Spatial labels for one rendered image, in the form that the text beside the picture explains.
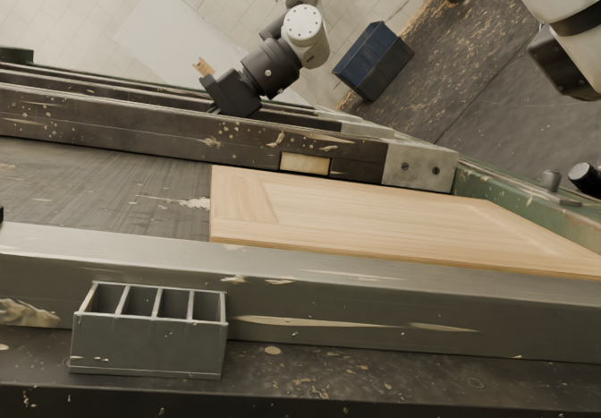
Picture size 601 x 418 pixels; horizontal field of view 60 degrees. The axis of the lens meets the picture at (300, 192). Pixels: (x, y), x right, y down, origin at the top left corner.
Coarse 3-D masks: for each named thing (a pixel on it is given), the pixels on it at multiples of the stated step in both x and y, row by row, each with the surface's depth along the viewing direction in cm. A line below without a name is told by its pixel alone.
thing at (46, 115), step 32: (0, 96) 75; (32, 96) 76; (64, 96) 76; (0, 128) 76; (32, 128) 76; (64, 128) 77; (96, 128) 78; (128, 128) 79; (160, 128) 79; (192, 128) 80; (224, 128) 81; (256, 128) 82; (288, 128) 82; (224, 160) 82; (256, 160) 83; (352, 160) 85; (384, 160) 86; (416, 160) 87; (448, 160) 88; (448, 192) 89
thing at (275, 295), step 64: (0, 256) 26; (64, 256) 27; (128, 256) 29; (192, 256) 30; (256, 256) 32; (320, 256) 34; (0, 320) 27; (64, 320) 28; (256, 320) 29; (320, 320) 30; (384, 320) 31; (448, 320) 31; (512, 320) 32; (576, 320) 33
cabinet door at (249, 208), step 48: (240, 192) 57; (288, 192) 62; (336, 192) 67; (384, 192) 71; (240, 240) 41; (288, 240) 43; (336, 240) 45; (384, 240) 48; (432, 240) 52; (480, 240) 55; (528, 240) 58
